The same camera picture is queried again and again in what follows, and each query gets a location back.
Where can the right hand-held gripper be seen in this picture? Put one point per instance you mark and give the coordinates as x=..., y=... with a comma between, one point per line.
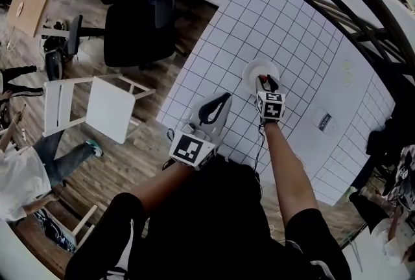
x=271, y=107

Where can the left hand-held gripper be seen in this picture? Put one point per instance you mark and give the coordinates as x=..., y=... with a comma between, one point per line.
x=189, y=149

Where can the small red object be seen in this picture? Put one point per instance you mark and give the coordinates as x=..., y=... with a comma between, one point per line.
x=265, y=78

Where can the white round plate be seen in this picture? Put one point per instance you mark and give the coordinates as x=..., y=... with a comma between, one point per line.
x=253, y=73

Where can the person's right forearm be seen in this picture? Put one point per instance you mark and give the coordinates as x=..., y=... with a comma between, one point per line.
x=288, y=171

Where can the person's left forearm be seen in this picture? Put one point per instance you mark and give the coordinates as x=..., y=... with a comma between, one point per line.
x=165, y=184

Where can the white grid tablecloth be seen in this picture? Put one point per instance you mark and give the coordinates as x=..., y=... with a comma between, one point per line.
x=275, y=29

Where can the black rectangular label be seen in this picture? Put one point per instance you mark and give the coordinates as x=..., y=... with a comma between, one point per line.
x=325, y=121

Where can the white folding chair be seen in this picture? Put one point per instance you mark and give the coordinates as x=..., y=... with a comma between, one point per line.
x=110, y=107

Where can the person's black clothing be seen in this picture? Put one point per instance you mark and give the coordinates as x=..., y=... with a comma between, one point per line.
x=207, y=223

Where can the black office chair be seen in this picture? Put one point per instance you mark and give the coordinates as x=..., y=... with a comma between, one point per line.
x=136, y=22

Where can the patterned black white bag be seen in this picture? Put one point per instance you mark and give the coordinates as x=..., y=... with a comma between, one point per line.
x=403, y=175

